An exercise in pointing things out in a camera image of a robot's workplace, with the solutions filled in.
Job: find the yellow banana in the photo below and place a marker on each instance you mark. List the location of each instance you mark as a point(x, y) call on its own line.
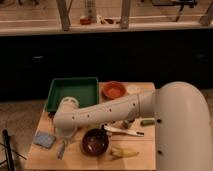
point(119, 152)

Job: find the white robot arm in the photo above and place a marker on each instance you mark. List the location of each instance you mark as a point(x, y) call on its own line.
point(183, 138)

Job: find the green plastic tray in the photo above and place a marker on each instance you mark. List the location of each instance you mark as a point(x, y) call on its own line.
point(84, 89)

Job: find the white cup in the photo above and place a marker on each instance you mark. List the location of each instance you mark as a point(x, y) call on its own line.
point(133, 89)

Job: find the black stand left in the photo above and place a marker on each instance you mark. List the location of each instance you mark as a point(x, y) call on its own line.
point(8, 151)

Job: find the orange bowl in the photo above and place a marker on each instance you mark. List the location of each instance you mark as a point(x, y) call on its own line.
point(113, 90)

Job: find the red object on shelf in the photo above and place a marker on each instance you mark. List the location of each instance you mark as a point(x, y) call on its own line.
point(84, 21)

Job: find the dark brown bowl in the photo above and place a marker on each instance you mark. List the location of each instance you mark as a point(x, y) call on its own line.
point(95, 142)

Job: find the blue sponge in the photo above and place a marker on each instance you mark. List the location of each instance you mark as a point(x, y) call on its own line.
point(44, 139)

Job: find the light blue towel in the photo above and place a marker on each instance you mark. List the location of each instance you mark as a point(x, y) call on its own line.
point(61, 150)

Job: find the dark metal cup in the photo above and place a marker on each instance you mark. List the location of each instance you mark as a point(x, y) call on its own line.
point(126, 124)

